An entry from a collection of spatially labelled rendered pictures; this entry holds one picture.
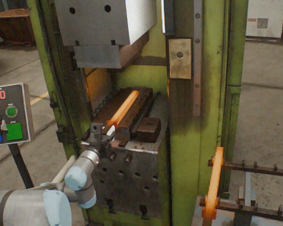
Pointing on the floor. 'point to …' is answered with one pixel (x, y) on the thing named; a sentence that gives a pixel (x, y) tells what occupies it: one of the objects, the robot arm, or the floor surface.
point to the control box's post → (20, 165)
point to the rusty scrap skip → (14, 27)
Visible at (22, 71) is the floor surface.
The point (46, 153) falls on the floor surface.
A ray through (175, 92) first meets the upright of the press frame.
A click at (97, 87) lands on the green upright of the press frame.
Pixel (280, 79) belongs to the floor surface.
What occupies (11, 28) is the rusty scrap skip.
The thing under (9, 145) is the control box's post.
